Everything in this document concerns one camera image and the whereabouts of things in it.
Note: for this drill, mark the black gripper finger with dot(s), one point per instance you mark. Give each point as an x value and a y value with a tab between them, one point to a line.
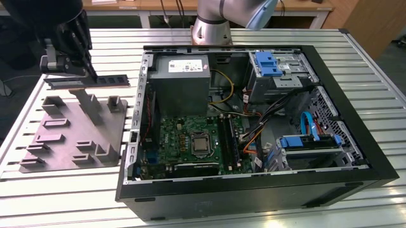
73	69
81	42

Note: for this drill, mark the black RAM slot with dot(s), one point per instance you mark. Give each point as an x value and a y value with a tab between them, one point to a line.
225	142

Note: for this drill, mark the black office chair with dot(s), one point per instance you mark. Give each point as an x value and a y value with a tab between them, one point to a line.
16	54

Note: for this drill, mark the grey plastic parts rack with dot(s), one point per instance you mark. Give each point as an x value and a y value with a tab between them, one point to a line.
72	133

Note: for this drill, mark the grey power supply unit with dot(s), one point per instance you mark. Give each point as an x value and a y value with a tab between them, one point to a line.
180	90

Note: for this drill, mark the green motherboard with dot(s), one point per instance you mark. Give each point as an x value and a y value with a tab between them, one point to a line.
172	133

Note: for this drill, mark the silver CPU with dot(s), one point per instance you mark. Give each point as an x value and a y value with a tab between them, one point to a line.
200	145

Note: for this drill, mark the CPU socket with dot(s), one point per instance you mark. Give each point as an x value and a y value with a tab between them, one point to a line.
199	156

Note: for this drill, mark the black graphics card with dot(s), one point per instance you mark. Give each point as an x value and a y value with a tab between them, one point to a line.
196	169

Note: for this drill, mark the blue plastic drive carrier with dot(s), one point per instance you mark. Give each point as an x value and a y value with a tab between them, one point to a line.
265	61

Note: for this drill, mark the silver drive bay cage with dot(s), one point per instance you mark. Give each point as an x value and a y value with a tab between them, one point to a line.
284	83

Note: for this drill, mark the black open PC case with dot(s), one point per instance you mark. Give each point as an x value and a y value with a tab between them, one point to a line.
221	202

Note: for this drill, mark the hard disk in blue carrier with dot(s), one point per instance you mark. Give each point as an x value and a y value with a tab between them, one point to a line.
295	142

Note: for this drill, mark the silver disk bay cage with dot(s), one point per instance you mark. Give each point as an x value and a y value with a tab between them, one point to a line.
314	151

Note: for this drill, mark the brown wooden cabinet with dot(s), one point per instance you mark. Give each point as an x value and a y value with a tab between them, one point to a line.
374	23

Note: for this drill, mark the grey wrist camera block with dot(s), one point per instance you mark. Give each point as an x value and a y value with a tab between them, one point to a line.
52	65

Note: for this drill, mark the wooden desk white frame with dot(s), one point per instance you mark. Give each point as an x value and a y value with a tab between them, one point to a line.
304	6

